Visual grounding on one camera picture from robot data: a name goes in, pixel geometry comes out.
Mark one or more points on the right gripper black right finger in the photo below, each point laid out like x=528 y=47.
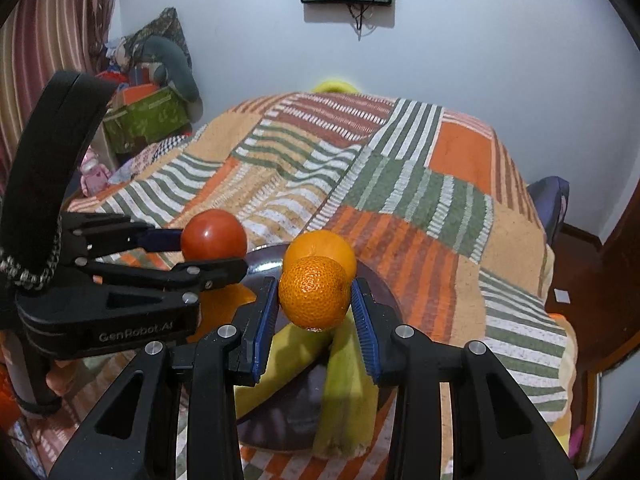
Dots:
x=496 y=431

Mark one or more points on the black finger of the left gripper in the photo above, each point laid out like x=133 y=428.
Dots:
x=198 y=276
x=93 y=235

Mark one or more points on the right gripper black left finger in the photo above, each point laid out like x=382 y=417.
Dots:
x=131 y=433

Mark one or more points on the red tomato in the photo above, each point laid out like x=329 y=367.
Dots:
x=213 y=234

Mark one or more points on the small orange tangerine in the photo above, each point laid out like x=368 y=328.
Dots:
x=314 y=293

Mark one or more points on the large yellow-green banana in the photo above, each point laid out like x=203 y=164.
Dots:
x=349 y=400

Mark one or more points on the orange with sticker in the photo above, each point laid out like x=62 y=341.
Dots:
x=218 y=307

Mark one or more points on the pink toy figure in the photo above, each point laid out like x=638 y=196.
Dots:
x=94 y=174

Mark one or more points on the green cardboard box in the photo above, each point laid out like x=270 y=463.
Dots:
x=146 y=121

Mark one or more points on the orange on plate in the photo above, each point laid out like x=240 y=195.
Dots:
x=322 y=243

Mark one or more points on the dark round plate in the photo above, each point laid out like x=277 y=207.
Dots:
x=288 y=420

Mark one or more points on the grey plush toy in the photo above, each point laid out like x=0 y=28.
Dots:
x=167 y=66

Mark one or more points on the striped curtain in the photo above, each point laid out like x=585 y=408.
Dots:
x=38 y=38

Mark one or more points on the striped patchwork bedspread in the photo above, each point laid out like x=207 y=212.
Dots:
x=428 y=198

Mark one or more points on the yellow pillow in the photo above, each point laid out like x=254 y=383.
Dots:
x=335 y=86

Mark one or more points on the blue bag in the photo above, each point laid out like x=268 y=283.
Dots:
x=550 y=197

